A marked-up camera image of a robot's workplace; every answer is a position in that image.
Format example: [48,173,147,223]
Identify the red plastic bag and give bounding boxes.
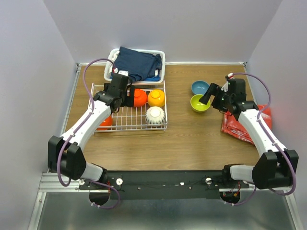
[221,105,272,145]

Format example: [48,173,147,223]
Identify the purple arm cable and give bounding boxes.
[57,58,120,209]
[223,72,297,207]

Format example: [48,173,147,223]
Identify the red orange bowl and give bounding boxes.
[97,116,113,131]
[134,89,147,107]

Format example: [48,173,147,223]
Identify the white black striped bowl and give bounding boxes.
[145,106,166,126]

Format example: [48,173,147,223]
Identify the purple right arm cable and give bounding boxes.
[223,72,297,207]

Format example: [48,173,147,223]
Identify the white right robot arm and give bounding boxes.
[199,76,298,193]

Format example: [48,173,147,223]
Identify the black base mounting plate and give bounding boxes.
[79,170,252,201]

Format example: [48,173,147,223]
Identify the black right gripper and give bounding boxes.
[199,82,233,113]

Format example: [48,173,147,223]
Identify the blue bowl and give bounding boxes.
[191,80,210,95]

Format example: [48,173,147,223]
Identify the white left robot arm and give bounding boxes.
[48,72,135,189]

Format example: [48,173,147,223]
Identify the white wire dish rack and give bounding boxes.
[91,81,168,133]

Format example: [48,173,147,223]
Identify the white plastic basket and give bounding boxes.
[108,47,165,83]

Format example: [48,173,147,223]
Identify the lime green bowl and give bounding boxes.
[190,94,211,113]

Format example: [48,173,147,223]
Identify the dark blue folded cloth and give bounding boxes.
[114,46,163,82]

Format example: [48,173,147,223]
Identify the aluminium frame rail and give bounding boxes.
[38,173,108,193]

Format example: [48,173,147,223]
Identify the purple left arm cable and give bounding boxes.
[57,58,120,209]

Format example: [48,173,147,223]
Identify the yellow orange bowl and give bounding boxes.
[147,90,165,107]

